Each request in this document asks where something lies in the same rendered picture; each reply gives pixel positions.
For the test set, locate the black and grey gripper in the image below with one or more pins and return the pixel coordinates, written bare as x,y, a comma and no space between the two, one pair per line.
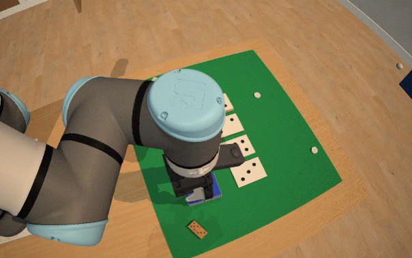
202,185

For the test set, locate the cream playing card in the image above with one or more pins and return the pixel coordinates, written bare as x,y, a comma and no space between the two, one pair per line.
244,144
231,126
228,105
250,171

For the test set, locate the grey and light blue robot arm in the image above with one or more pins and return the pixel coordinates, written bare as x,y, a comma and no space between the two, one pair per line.
65,194

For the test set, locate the green felt playing mat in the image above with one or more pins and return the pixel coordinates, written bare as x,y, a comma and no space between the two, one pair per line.
282,141

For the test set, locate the orange domino tile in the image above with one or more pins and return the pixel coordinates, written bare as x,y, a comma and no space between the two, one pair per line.
197,229

